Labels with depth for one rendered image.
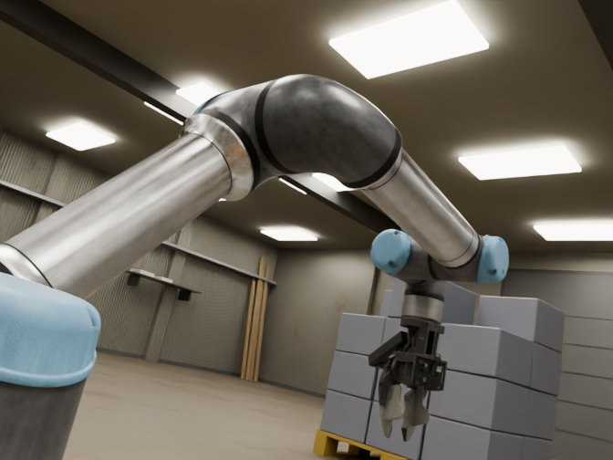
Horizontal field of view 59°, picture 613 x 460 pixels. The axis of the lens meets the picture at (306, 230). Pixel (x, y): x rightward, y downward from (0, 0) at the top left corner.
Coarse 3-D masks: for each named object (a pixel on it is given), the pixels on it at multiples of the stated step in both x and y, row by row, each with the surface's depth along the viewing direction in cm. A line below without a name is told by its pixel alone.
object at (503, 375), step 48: (384, 336) 352; (480, 336) 303; (528, 336) 326; (336, 384) 368; (480, 384) 295; (528, 384) 313; (336, 432) 355; (432, 432) 306; (480, 432) 287; (528, 432) 314
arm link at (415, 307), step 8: (408, 296) 101; (416, 296) 100; (408, 304) 100; (416, 304) 99; (424, 304) 99; (432, 304) 99; (440, 304) 100; (400, 312) 102; (408, 312) 99; (416, 312) 98; (424, 312) 98; (432, 312) 98; (440, 312) 100; (432, 320) 99; (440, 320) 100
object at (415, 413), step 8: (408, 392) 101; (416, 392) 100; (408, 400) 100; (416, 400) 99; (408, 408) 100; (416, 408) 99; (424, 408) 97; (408, 416) 99; (416, 416) 98; (424, 416) 97; (408, 424) 99; (416, 424) 98; (408, 432) 98; (408, 440) 98
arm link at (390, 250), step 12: (384, 240) 93; (396, 240) 92; (408, 240) 92; (372, 252) 94; (384, 252) 93; (396, 252) 91; (408, 252) 91; (420, 252) 90; (384, 264) 92; (396, 264) 91; (408, 264) 92; (420, 264) 90; (396, 276) 95; (408, 276) 94; (420, 276) 92
